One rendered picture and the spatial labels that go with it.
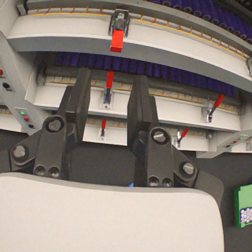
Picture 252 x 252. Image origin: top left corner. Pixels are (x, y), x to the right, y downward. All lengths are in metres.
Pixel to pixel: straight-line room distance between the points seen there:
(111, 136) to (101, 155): 0.12
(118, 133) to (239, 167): 0.69
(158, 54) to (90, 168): 0.48
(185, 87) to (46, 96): 0.34
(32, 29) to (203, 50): 0.27
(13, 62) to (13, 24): 0.07
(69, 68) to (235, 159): 0.87
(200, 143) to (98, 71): 0.47
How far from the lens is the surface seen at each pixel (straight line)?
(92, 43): 0.25
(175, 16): 0.27
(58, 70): 0.39
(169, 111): 0.41
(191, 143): 0.64
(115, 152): 0.64
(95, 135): 0.55
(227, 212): 0.86
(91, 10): 0.26
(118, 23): 0.22
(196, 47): 0.28
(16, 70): 0.33
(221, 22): 0.35
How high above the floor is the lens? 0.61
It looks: 61 degrees down
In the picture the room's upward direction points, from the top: 21 degrees clockwise
